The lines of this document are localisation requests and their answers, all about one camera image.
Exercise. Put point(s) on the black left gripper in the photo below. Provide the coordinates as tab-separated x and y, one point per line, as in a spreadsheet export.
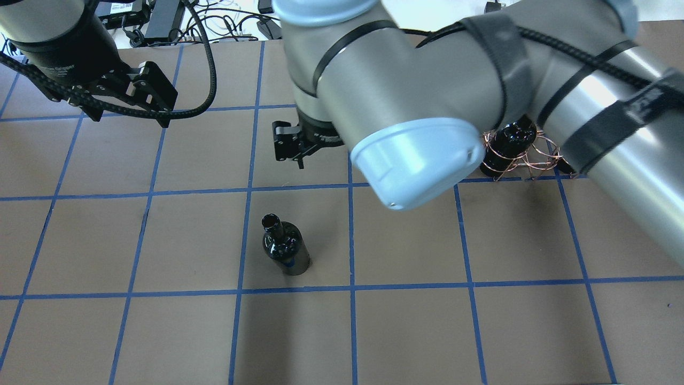
63	65

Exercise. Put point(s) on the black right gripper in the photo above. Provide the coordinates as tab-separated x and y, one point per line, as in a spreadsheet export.
319	136

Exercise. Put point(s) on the dark green wine bottle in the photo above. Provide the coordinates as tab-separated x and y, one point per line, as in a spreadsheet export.
285	246

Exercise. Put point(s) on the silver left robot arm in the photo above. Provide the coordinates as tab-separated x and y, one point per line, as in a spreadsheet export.
13	20

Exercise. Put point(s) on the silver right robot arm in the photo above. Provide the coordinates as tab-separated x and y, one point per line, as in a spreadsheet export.
413	117

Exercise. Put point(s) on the dark wine bottle in rack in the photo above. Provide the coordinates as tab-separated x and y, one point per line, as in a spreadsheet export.
506	145

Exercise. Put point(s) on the copper wire wine rack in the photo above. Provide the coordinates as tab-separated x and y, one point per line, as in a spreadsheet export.
542	160

